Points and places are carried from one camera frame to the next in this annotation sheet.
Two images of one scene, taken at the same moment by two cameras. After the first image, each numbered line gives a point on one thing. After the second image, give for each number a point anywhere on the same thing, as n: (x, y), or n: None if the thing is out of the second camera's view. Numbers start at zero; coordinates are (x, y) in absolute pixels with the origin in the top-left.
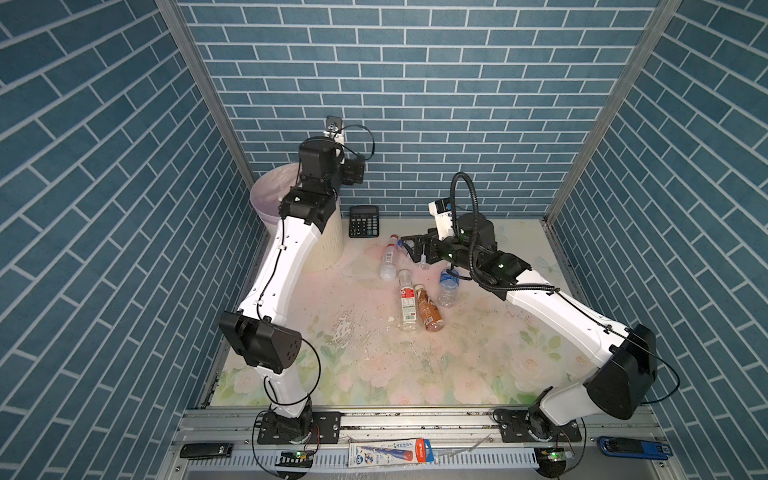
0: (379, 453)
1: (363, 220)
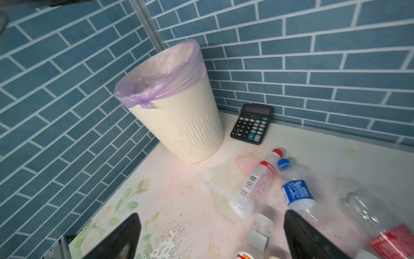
0: None
1: (253, 123)
